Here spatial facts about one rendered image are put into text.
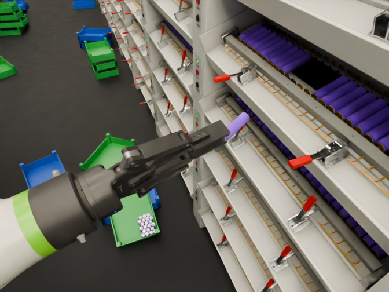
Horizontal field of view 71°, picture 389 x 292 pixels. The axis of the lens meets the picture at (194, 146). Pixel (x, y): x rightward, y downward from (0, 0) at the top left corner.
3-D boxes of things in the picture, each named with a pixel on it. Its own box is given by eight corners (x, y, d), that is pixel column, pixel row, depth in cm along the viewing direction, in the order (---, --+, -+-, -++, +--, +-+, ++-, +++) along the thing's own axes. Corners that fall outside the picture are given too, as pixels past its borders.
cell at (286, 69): (311, 62, 57) (285, 77, 57) (305, 58, 58) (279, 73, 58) (311, 54, 56) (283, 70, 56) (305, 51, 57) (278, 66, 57)
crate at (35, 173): (25, 172, 162) (18, 164, 157) (59, 159, 171) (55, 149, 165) (37, 207, 144) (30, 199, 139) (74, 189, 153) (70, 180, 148)
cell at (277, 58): (299, 54, 60) (274, 69, 60) (294, 50, 61) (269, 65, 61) (298, 47, 59) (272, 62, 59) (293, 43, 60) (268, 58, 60)
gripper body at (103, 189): (68, 164, 37) (132, 136, 40) (85, 188, 44) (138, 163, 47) (88, 211, 34) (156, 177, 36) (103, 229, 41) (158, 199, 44)
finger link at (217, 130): (184, 139, 44) (184, 136, 43) (219, 121, 46) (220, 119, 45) (193, 153, 43) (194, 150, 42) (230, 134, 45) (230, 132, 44)
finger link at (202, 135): (177, 144, 43) (177, 134, 40) (204, 131, 44) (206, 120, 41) (182, 152, 42) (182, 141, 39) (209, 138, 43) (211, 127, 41)
